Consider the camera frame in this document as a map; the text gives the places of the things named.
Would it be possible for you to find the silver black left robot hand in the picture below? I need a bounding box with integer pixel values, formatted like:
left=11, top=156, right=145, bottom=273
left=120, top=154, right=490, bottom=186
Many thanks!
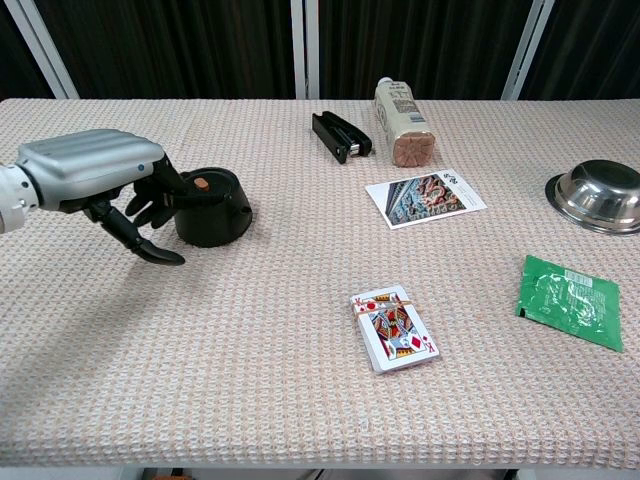
left=17, top=128, right=187, bottom=266

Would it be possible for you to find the black teapot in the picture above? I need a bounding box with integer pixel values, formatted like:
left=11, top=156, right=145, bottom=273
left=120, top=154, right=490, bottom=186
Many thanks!
left=172, top=167, right=254, bottom=249

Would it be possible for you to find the black curtain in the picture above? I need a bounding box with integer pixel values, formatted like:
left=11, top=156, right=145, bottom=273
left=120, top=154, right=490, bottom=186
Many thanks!
left=0, top=0, right=640, bottom=100

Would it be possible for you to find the beige waffle tablecloth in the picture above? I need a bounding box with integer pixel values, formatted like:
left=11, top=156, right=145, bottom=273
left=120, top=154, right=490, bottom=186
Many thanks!
left=0, top=97, right=640, bottom=470

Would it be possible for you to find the black stapler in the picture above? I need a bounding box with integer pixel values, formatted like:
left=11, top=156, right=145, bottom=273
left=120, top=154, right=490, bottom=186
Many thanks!
left=311, top=110, right=374, bottom=165

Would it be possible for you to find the beige drink bottle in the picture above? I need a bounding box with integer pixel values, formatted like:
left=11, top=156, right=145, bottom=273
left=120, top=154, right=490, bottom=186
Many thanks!
left=373, top=77, right=435, bottom=169

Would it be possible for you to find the tan rubber band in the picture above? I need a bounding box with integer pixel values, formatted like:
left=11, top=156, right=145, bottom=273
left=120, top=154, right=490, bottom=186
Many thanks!
left=352, top=296, right=416, bottom=314

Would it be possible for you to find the dragon picture postcard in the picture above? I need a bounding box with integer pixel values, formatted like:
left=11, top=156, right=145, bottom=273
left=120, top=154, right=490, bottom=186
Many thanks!
left=364, top=168, right=487, bottom=231

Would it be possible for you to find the playing card deck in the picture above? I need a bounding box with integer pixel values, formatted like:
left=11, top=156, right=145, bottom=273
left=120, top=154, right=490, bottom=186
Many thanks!
left=349, top=284, right=444, bottom=375

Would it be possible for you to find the green foil packet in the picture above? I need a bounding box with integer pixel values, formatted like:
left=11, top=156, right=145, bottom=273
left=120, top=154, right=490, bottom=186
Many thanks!
left=514, top=253, right=625, bottom=354

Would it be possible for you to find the stainless steel bowl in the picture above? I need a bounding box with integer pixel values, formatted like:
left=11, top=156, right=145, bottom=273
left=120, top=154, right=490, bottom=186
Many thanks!
left=544, top=159, right=640, bottom=236

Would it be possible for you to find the white slanted frame post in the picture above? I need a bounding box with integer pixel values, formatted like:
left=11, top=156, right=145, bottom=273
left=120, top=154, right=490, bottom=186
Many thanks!
left=3, top=0, right=80, bottom=100
left=501, top=0, right=557, bottom=100

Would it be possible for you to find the white upright frame post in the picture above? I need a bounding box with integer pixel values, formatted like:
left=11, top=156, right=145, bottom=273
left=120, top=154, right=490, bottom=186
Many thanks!
left=305, top=0, right=321, bottom=100
left=290, top=0, right=307, bottom=100

